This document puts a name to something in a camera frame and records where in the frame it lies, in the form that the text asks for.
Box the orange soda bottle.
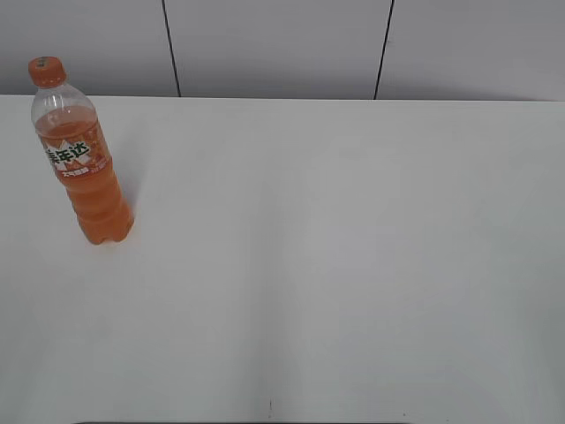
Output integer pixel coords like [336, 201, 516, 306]
[31, 83, 134, 245]

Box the orange bottle cap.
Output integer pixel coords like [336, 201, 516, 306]
[28, 57, 67, 88]

